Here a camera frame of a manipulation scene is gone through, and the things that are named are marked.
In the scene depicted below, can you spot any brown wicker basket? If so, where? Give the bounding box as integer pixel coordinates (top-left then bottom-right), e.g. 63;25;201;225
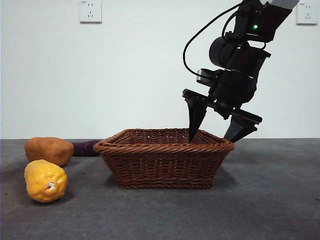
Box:
92;128;236;190

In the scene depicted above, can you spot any purple eggplant with green stem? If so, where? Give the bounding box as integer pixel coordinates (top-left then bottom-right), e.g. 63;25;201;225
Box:
71;140;101;158

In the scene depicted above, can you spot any brown potato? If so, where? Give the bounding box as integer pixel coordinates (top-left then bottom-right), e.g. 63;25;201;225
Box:
24;137;75;168

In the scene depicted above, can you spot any yellow squash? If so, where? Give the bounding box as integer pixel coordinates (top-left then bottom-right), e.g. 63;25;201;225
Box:
23;159;68;204

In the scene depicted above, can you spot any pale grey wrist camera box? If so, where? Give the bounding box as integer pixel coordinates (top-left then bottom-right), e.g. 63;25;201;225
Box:
196;68;222;87

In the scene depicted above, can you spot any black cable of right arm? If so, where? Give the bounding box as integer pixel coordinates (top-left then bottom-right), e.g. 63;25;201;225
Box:
182;2;245;77

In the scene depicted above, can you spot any white wall socket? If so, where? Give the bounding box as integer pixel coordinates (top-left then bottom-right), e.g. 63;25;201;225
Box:
79;0;103;25
295;2;315;26

